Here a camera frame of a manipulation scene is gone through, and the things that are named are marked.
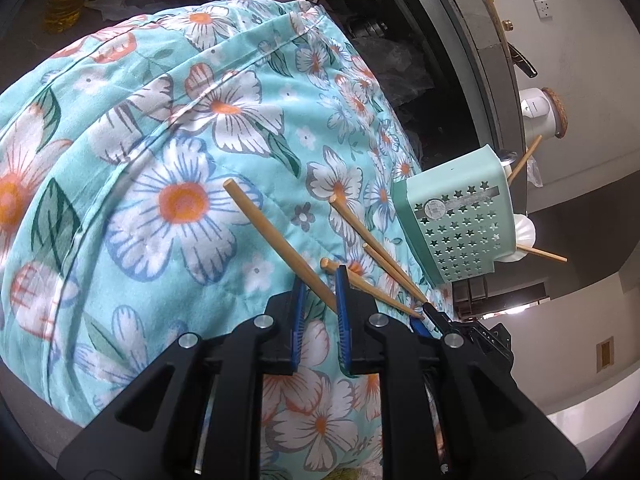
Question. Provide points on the white rice paddle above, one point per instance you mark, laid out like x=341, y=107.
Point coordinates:
x=525, y=235

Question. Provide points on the grey kitchen counter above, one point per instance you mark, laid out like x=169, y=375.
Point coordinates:
x=473, y=37

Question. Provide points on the clear plastic bag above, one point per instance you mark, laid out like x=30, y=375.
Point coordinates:
x=399, y=68

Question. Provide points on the wooden chopstick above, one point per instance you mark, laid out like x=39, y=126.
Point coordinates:
x=354, y=279
x=398, y=275
x=522, y=162
x=280, y=245
x=377, y=247
x=541, y=253

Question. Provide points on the white ceramic soup spoon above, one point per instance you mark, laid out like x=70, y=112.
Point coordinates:
x=507, y=158

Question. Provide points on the floral turquoise cloth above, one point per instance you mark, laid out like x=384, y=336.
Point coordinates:
x=117, y=233

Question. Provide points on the mint green utensil basket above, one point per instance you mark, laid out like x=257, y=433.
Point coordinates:
x=457, y=217

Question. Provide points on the dark sauce bottle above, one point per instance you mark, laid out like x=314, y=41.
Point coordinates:
x=521, y=62

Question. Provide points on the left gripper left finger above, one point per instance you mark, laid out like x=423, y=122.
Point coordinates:
x=195, y=411

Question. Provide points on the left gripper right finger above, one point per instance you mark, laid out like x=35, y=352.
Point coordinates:
x=447, y=411

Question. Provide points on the white electric kettle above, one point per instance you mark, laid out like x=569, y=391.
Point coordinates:
x=543, y=114

